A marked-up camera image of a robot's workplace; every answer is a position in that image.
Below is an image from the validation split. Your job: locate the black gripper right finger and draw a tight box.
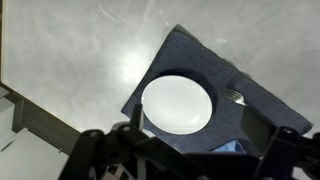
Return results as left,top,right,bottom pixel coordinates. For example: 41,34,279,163
240,105,320,180

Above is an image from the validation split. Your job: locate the round white plate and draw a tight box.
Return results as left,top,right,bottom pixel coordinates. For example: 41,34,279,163
140,74,214,136

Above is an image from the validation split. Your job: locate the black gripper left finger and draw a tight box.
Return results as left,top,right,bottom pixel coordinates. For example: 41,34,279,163
59,103,188,180

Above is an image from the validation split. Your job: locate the silver metal fork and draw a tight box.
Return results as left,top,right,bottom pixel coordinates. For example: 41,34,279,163
225,87,249,108

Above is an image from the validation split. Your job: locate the dark blue cloth placemat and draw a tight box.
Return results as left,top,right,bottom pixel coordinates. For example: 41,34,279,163
120,23,314,158

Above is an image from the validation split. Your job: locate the crumpled light blue cloth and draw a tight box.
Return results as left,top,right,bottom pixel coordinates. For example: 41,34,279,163
210,139,248,155

